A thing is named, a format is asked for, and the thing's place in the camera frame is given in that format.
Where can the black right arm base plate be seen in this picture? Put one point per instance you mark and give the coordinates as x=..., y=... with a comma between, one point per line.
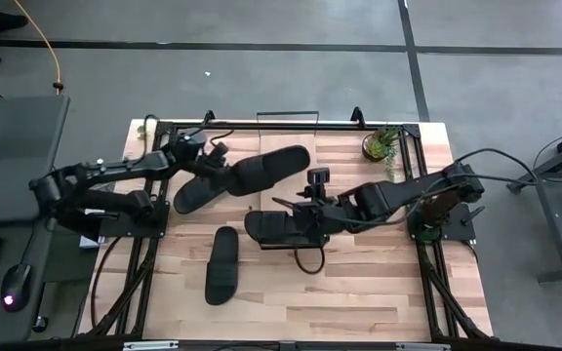
x=456, y=226

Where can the black computer mouse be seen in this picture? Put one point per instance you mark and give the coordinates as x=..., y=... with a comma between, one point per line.
x=15, y=287

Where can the small green plant sprig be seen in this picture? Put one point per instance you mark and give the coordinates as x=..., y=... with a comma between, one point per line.
x=142, y=130

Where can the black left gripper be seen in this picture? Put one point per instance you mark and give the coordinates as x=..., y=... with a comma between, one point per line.
x=215, y=163

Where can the potted succulent in black pot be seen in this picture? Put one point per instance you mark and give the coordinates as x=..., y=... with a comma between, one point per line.
x=376, y=148

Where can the black caster wheel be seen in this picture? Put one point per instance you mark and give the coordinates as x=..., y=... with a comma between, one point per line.
x=40, y=324

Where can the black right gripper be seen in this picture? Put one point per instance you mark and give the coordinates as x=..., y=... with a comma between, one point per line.
x=322, y=214

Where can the silver metal bracket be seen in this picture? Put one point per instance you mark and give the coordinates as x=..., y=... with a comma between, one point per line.
x=422, y=347
x=150, y=345

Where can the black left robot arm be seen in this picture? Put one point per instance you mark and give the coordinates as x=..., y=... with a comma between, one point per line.
x=130, y=166

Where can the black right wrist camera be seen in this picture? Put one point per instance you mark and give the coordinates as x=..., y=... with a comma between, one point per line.
x=318, y=176

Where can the white box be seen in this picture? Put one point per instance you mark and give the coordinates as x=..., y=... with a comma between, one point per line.
x=90, y=242

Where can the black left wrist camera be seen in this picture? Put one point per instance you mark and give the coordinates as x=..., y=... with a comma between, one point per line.
x=220, y=148

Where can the black aluminium table frame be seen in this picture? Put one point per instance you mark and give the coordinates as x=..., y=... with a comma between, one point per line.
x=242, y=127

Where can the wooden shelf with black frames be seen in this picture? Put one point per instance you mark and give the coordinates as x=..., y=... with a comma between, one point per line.
x=286, y=191

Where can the grey raised desk platform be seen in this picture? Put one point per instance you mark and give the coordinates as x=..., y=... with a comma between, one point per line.
x=12, y=156

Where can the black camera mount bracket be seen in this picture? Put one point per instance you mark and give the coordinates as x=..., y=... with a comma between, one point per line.
x=357, y=116
x=208, y=117

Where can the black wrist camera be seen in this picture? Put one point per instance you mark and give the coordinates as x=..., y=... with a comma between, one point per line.
x=220, y=148
x=318, y=176

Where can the black slide sandal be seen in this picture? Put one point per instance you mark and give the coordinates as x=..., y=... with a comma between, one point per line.
x=193, y=197
x=271, y=226
x=276, y=166
x=221, y=273

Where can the dark grey metal stand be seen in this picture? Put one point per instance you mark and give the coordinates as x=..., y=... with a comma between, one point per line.
x=554, y=214

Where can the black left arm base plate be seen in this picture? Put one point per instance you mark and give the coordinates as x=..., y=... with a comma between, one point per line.
x=156, y=226

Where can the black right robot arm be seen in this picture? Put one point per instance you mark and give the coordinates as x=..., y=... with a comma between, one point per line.
x=388, y=197

